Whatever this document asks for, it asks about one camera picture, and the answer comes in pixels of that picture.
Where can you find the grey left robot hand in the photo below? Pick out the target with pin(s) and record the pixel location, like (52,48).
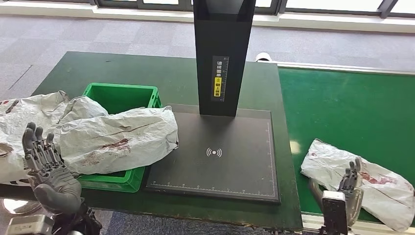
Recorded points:
(55,185)

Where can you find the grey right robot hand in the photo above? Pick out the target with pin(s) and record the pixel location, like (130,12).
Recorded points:
(355,194)

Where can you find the white parcel with red print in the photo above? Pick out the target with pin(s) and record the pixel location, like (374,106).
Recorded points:
(389,194)

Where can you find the white parcel with brown line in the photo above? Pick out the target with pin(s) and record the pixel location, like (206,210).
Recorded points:
(129,136)

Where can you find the small pale belt sticker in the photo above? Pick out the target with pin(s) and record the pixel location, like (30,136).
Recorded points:
(294,147)

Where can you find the green conveyor belt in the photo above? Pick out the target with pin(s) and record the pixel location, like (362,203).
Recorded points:
(340,97)

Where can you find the round chrome base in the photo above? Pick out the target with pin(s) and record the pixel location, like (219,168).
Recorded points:
(16,206)

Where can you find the large white printed bag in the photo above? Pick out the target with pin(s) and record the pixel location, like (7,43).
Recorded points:
(19,113)

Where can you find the green plastic crate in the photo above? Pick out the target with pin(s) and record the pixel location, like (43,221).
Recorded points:
(123,97)

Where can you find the dark green table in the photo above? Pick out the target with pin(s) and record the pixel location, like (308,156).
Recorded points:
(129,68)

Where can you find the black and yellow column label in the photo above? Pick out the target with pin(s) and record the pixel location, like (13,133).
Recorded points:
(220,77)

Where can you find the black scanner column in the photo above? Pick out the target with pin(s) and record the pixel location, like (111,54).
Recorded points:
(223,39)

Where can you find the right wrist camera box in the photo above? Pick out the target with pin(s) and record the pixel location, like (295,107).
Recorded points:
(334,214)

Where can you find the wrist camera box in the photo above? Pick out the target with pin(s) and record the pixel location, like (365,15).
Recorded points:
(29,225)
(334,214)

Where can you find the silver conveyor frame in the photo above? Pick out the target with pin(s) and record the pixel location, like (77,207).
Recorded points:
(373,228)

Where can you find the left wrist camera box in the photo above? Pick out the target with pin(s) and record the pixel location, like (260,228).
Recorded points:
(29,225)

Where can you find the black scanner base plate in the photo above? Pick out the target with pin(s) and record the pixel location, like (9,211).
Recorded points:
(214,175)

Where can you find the dark window frame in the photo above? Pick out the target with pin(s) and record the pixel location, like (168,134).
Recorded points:
(385,8)

